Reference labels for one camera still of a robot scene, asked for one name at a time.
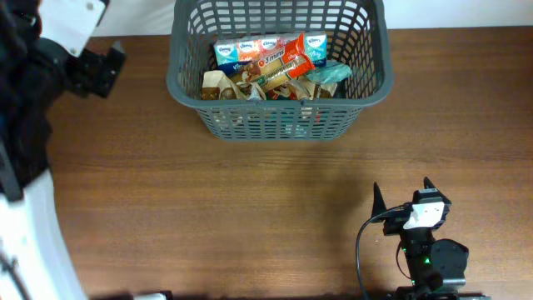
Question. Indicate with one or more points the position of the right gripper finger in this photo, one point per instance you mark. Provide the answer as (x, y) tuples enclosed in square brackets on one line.
[(378, 206), (428, 183)]

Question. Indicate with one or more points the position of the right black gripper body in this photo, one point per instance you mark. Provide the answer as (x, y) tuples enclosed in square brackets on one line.
[(395, 227)]

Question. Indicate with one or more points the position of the Kleenex tissue multipack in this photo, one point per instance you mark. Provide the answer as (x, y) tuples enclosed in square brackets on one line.
[(232, 54)]

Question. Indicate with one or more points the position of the orange spaghetti pasta packet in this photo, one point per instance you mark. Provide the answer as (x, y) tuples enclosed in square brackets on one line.
[(276, 67)]

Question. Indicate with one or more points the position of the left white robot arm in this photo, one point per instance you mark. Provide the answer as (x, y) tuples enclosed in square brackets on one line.
[(35, 263)]

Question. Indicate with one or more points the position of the green Nescafe coffee bag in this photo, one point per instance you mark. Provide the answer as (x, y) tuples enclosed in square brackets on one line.
[(279, 93)]

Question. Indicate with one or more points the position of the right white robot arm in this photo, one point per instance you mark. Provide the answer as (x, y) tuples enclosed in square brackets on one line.
[(436, 268)]

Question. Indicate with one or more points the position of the dark grey plastic basket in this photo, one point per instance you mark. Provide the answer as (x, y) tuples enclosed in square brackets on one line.
[(356, 35)]

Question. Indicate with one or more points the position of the beige snack bag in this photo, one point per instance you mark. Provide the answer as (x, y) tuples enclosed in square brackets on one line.
[(217, 85), (304, 89)]

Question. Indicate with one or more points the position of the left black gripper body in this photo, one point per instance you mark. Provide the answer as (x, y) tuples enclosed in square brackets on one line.
[(90, 72)]

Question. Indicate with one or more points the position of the small mint green packet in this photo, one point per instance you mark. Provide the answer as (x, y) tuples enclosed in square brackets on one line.
[(332, 72)]

